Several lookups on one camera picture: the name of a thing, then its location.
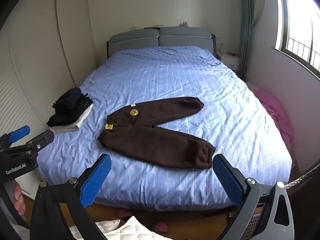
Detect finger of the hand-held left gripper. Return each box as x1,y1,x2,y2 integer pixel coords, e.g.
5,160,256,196
15,130,55,158
0,126,31,152

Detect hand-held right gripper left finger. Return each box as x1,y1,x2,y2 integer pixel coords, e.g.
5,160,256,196
29,153,112,240

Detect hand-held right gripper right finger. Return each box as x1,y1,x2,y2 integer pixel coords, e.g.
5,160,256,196
212,154,295,240

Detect brown pants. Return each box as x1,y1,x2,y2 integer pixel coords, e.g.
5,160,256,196
98,96,216,169

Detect person's left hand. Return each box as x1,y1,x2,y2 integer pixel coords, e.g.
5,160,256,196
13,183,27,216

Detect white folded cloth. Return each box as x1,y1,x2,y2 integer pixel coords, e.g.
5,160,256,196
50,105,94,133

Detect pile of dark clothes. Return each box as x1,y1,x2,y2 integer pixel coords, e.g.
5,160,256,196
47,87,94,127

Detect white quilted cloth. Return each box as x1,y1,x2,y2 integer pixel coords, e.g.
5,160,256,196
67,216,172,240

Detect pink slipper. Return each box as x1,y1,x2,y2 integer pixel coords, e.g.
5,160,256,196
152,221,168,233

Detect white slatted wardrobe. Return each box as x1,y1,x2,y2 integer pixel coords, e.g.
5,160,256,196
0,0,97,200

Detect pink blanket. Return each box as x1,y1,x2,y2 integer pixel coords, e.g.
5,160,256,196
247,83,294,157

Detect blue floral bed sheet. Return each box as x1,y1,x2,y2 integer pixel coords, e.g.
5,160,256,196
37,46,293,212

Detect white nightstand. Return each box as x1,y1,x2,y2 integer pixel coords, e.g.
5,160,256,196
216,52,242,68

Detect grey padded headboard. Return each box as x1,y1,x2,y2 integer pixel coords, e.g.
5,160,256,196
107,27,216,60

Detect green curtain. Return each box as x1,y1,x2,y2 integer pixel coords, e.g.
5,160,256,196
239,0,256,78

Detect window with metal bars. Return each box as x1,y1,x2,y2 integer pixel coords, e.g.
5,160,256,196
274,0,320,80

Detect braided cable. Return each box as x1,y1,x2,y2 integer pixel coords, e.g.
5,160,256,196
285,163,320,190

